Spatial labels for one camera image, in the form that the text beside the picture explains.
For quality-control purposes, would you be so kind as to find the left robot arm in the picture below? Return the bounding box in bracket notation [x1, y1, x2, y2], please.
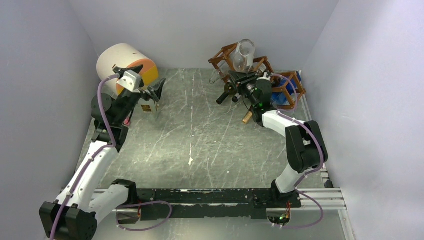
[39, 63, 165, 240]

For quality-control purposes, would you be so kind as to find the square clear whisky bottle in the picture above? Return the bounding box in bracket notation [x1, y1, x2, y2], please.
[138, 95, 160, 114]

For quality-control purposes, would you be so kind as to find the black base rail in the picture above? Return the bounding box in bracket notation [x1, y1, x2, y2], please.
[137, 188, 302, 221]

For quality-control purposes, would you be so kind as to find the wooden wine rack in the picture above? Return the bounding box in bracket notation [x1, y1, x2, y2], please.
[208, 39, 306, 111]

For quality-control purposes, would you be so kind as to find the white orange bread box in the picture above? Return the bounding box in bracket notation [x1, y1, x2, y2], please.
[96, 43, 159, 89]

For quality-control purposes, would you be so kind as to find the blue glass bottle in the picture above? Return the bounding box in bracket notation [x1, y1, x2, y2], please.
[271, 71, 305, 110]

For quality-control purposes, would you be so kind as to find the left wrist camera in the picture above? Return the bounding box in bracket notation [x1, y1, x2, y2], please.
[117, 70, 144, 93]

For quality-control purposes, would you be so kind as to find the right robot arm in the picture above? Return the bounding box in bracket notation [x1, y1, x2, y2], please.
[228, 70, 328, 207]

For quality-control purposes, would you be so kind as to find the round clear glass bottle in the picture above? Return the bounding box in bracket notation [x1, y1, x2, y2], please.
[230, 39, 256, 73]

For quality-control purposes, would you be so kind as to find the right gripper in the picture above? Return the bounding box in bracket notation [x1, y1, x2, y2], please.
[228, 70, 260, 108]

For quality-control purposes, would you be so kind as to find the green wine bottle black cap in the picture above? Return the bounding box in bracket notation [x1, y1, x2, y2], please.
[216, 82, 237, 105]

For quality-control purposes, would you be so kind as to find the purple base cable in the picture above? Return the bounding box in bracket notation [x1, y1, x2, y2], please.
[114, 200, 173, 232]

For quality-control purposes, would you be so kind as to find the dark bottle gold cap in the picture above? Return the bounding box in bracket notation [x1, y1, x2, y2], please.
[242, 111, 253, 124]

